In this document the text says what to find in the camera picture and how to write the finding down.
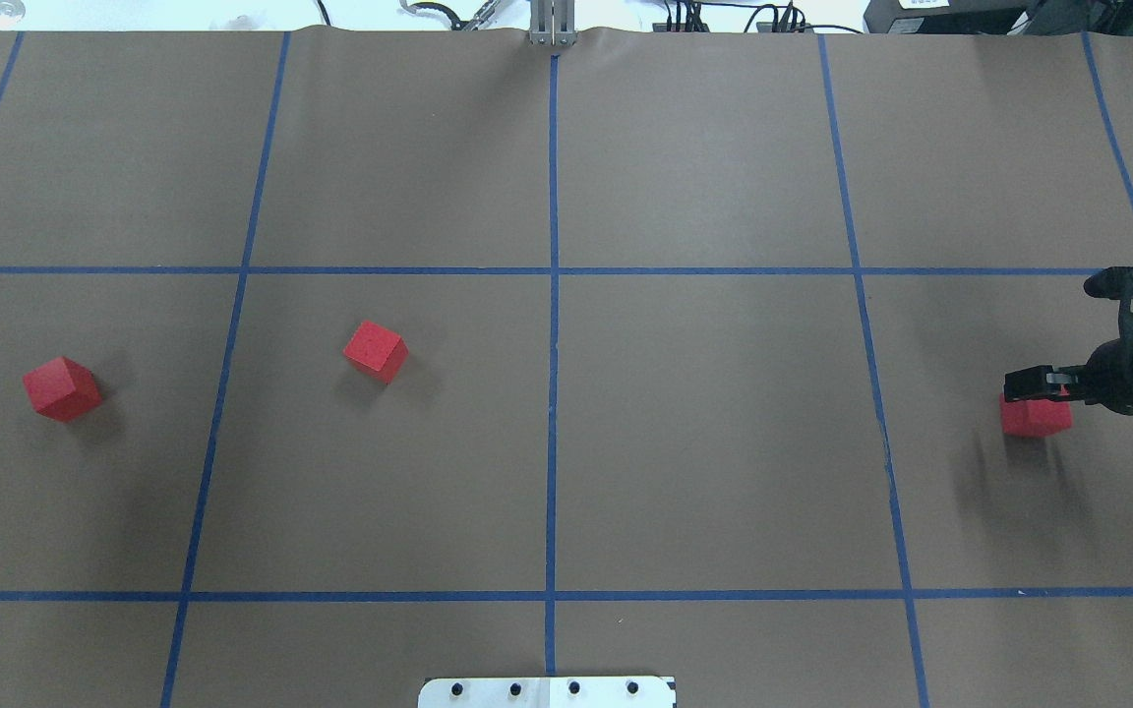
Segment white pedestal column base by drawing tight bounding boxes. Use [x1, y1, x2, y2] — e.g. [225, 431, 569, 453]
[417, 676, 678, 707]

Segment aluminium frame post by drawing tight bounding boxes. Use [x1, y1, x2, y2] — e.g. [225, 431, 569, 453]
[527, 0, 578, 48]

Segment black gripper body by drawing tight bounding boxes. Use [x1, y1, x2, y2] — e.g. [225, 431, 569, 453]
[1067, 339, 1133, 413]

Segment red cube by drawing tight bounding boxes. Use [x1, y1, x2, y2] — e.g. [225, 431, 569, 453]
[22, 357, 103, 423]
[341, 319, 409, 384]

